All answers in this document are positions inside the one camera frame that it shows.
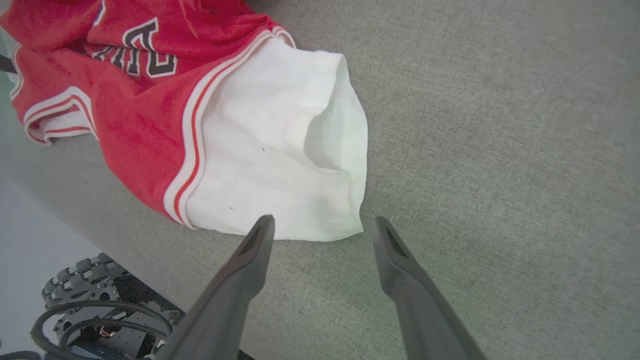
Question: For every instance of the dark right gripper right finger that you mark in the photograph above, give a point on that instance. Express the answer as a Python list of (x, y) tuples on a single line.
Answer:
[(420, 310)]

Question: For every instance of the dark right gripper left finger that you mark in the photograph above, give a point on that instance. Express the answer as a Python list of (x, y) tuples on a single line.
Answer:
[(230, 300)]

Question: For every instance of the red and white jersey garment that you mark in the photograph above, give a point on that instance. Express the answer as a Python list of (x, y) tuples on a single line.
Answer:
[(190, 115)]

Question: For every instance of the black robot wheel base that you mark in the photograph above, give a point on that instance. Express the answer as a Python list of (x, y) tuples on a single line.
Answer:
[(90, 277)]

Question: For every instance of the grey fabric sofa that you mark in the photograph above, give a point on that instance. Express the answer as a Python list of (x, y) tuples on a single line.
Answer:
[(500, 175)]

